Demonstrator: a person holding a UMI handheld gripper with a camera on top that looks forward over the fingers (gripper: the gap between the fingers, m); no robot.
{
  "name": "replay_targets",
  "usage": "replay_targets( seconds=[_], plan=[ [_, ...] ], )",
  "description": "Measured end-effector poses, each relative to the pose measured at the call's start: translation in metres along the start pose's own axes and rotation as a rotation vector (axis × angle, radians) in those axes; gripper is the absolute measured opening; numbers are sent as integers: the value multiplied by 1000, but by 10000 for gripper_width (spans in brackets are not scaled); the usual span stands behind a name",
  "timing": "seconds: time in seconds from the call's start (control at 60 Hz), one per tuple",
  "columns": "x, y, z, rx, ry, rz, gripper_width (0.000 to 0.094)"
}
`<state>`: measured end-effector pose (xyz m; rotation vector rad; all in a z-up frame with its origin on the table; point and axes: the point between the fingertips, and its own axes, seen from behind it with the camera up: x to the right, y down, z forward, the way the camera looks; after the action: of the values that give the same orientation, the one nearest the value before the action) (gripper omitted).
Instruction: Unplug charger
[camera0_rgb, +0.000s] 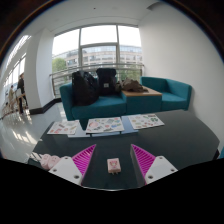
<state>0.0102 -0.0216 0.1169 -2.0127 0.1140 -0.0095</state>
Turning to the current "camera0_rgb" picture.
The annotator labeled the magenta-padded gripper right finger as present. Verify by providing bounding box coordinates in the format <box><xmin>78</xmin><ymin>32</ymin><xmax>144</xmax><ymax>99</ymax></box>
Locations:
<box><xmin>130</xmin><ymin>143</ymin><xmax>179</xmax><ymax>186</ymax></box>

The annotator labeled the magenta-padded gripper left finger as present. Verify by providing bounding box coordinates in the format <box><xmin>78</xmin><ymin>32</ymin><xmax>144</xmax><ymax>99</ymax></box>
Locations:
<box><xmin>48</xmin><ymin>143</ymin><xmax>97</xmax><ymax>186</ymax></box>

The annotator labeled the pink power strip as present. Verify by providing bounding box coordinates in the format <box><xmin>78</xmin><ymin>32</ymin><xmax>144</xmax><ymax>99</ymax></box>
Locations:
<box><xmin>39</xmin><ymin>153</ymin><xmax>63</xmax><ymax>171</ymax></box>

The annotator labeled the black backpack with label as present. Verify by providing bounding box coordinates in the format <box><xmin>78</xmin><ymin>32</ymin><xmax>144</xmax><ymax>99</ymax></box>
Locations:
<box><xmin>95</xmin><ymin>67</ymin><xmax>118</xmax><ymax>97</ymax></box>

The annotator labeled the metal window railing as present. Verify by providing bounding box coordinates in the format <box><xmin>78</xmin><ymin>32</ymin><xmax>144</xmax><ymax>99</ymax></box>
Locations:
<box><xmin>49</xmin><ymin>63</ymin><xmax>145</xmax><ymax>99</ymax></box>

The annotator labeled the pink charger block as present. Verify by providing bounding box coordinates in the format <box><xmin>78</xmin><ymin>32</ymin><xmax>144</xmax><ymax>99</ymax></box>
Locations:
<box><xmin>106</xmin><ymin>157</ymin><xmax>122</xmax><ymax>175</ymax></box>

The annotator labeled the wooden sofa side table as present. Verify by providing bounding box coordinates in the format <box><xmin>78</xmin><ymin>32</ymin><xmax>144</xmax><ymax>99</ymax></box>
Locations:
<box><xmin>121</xmin><ymin>87</ymin><xmax>163</xmax><ymax>98</ymax></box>

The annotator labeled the sticker sheet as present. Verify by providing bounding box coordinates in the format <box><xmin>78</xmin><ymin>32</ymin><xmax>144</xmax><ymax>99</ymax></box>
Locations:
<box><xmin>46</xmin><ymin>120</ymin><xmax>80</xmax><ymax>136</ymax></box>
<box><xmin>85</xmin><ymin>116</ymin><xmax>125</xmax><ymax>134</ymax></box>
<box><xmin>127</xmin><ymin>113</ymin><xmax>166</xmax><ymax>130</ymax></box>

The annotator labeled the brown jacket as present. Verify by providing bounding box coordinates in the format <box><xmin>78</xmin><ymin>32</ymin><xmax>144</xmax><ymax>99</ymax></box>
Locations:
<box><xmin>115</xmin><ymin>77</ymin><xmax>149</xmax><ymax>93</ymax></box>

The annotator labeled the group of wooden chairs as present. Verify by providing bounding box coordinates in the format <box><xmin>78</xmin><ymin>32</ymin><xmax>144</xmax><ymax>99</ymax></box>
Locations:
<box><xmin>1</xmin><ymin>94</ymin><xmax>27</xmax><ymax>118</ymax></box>

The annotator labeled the person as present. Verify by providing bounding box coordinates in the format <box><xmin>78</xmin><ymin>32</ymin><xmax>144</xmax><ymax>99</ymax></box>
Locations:
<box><xmin>16</xmin><ymin>72</ymin><xmax>28</xmax><ymax>115</ymax></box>
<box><xmin>8</xmin><ymin>84</ymin><xmax>16</xmax><ymax>108</ymax></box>

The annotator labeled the large black backpack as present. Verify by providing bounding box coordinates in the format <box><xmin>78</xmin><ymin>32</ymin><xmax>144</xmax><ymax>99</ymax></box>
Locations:
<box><xmin>71</xmin><ymin>70</ymin><xmax>100</xmax><ymax>107</ymax></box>

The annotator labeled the teal sectional sofa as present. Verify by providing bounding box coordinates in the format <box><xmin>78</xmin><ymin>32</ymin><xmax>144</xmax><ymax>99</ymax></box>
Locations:
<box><xmin>59</xmin><ymin>76</ymin><xmax>193</xmax><ymax>122</ymax></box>

